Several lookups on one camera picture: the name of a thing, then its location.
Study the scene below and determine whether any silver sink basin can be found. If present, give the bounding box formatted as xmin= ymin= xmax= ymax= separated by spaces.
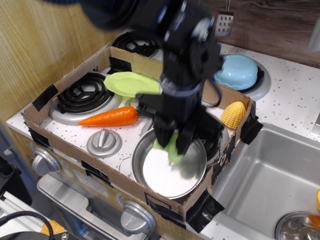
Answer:
xmin=213 ymin=123 xmax=320 ymax=240

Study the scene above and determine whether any silver oven door handle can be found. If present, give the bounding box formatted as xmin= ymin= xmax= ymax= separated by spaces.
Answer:
xmin=37 ymin=174 xmax=149 ymax=240

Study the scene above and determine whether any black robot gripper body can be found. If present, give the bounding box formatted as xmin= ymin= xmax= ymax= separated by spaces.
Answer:
xmin=136 ymin=79 xmax=225 ymax=141

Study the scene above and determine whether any yellow toy corn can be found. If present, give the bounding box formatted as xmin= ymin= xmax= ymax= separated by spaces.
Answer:
xmin=220 ymin=101 xmax=247 ymax=130

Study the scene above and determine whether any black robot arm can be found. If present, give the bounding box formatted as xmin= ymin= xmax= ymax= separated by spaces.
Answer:
xmin=79 ymin=0 xmax=223 ymax=155

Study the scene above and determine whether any orange toy in sink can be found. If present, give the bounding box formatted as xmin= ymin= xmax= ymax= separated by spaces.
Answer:
xmin=307 ymin=188 xmax=320 ymax=230

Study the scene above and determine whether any silver oven knob right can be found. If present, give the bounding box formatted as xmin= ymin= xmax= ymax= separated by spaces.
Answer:
xmin=120 ymin=200 xmax=156 ymax=235

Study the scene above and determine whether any back left black burner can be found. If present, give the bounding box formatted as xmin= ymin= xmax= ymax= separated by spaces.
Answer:
xmin=107 ymin=30 xmax=163 ymax=62

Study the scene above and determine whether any silver stove knob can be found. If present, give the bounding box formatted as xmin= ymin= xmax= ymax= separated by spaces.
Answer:
xmin=86 ymin=129 xmax=122 ymax=158
xmin=125 ymin=98 xmax=139 ymax=110

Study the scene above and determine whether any back right black burner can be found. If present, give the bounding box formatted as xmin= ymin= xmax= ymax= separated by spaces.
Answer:
xmin=209 ymin=54 xmax=272 ymax=102

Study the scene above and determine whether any light green plastic plate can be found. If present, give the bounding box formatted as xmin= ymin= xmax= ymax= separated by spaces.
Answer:
xmin=103 ymin=71 xmax=160 ymax=98

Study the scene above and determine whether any silver metal pan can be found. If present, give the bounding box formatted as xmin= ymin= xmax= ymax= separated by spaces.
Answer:
xmin=117 ymin=127 xmax=223 ymax=200

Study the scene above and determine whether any silver oven knob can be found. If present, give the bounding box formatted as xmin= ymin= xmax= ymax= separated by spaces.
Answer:
xmin=31 ymin=148 xmax=62 ymax=177
xmin=120 ymin=200 xmax=156 ymax=235

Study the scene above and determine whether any silver stove knob middle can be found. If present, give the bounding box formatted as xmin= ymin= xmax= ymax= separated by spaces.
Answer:
xmin=125 ymin=98 xmax=139 ymax=110

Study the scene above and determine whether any black burner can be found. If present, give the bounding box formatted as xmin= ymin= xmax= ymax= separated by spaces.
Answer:
xmin=132 ymin=109 xmax=229 ymax=165
xmin=107 ymin=30 xmax=163 ymax=62
xmin=209 ymin=54 xmax=272 ymax=102
xmin=49 ymin=72 xmax=122 ymax=126

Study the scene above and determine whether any silver oven knob left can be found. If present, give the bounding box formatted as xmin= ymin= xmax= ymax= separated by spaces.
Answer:
xmin=31 ymin=148 xmax=62 ymax=177

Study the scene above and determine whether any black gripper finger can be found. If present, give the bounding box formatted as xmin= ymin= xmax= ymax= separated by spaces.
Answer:
xmin=176 ymin=124 xmax=199 ymax=155
xmin=153 ymin=116 xmax=178 ymax=148

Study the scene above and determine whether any silver stove knob front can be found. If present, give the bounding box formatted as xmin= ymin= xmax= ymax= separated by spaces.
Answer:
xmin=86 ymin=129 xmax=122 ymax=158

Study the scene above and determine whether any orange toy carrot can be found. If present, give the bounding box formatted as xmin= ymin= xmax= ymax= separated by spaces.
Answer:
xmin=79 ymin=106 xmax=138 ymax=127

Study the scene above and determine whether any black cable bottom left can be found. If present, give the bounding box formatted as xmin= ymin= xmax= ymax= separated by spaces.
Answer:
xmin=0 ymin=210 xmax=54 ymax=240

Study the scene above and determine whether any front left black burner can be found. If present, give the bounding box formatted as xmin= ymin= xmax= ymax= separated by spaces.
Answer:
xmin=49 ymin=72 xmax=122 ymax=126

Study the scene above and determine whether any green toy broccoli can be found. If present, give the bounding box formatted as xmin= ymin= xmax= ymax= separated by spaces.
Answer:
xmin=153 ymin=133 xmax=184 ymax=164

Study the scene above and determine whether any front right black burner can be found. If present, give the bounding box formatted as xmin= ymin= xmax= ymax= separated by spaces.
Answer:
xmin=132 ymin=109 xmax=229 ymax=165

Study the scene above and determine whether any silver hanging spatula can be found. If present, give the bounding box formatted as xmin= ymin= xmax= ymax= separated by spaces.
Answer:
xmin=215 ymin=0 xmax=234 ymax=37

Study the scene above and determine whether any light blue plastic bowl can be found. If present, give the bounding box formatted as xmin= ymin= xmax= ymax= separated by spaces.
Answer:
xmin=213 ymin=54 xmax=258 ymax=91

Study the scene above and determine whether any orange yellow cloth piece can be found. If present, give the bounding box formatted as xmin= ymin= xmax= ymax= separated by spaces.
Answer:
xmin=40 ymin=220 xmax=66 ymax=236

